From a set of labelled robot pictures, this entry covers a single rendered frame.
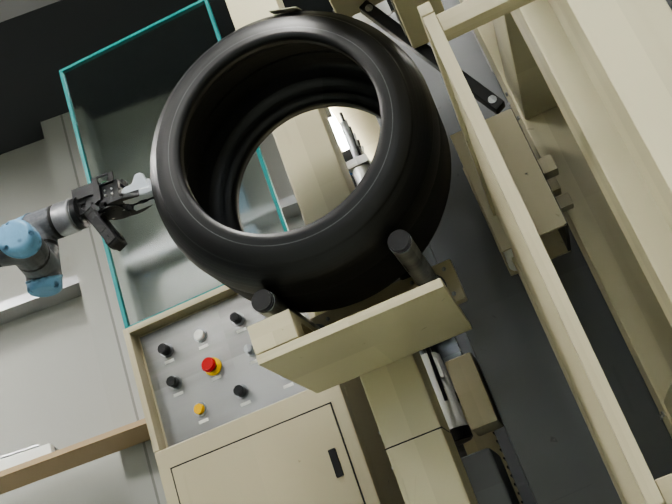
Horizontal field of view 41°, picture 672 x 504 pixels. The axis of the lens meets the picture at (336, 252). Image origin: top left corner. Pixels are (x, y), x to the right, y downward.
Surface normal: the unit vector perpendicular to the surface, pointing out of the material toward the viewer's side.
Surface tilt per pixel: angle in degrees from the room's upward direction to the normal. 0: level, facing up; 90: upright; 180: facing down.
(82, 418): 90
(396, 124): 94
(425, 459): 90
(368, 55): 87
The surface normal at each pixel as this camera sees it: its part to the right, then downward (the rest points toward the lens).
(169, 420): -0.28, -0.29
